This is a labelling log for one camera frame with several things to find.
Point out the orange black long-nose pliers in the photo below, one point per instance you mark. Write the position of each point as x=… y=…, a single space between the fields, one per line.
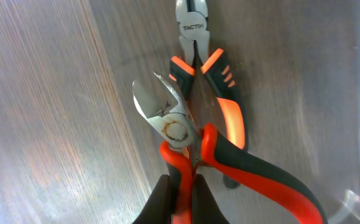
x=192 y=17

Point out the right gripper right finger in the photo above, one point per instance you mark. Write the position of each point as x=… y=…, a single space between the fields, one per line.
x=205 y=210

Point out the red black cutting pliers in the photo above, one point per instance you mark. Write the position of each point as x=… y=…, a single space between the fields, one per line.
x=184 y=149

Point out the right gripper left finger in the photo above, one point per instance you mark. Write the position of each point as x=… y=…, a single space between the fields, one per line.
x=157 y=209

